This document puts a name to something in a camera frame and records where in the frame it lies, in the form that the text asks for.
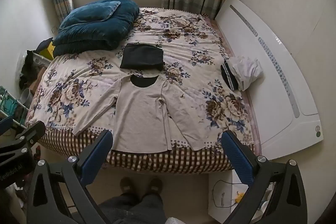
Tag operator legs and shoes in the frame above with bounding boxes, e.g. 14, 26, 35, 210
99, 177, 167, 224

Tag cardboard box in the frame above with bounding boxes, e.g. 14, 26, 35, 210
29, 67, 46, 95

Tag floral bed blanket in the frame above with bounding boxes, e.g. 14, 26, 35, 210
26, 8, 260, 173

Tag black clothes on rack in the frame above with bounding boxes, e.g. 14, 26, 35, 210
19, 51, 40, 90

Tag teal velvet pillow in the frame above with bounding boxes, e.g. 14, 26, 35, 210
59, 1, 121, 31

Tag folded teal velvet quilt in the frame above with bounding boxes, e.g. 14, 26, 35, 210
52, 0, 139, 57

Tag white and black clothes pile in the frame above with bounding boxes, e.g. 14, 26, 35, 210
220, 56, 263, 92

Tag beige long-sleeve shirt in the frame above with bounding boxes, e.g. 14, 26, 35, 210
72, 75, 206, 153

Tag folded black garment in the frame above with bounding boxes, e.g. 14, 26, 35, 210
120, 43, 165, 71

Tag white bedside cabinet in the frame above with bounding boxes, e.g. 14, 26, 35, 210
208, 169, 275, 224

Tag teal storage rack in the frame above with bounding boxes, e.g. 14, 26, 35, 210
0, 86, 28, 129

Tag white glossy headboard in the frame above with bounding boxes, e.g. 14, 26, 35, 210
215, 0, 323, 160

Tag grey plastic bucket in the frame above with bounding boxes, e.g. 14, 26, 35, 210
20, 88, 33, 109

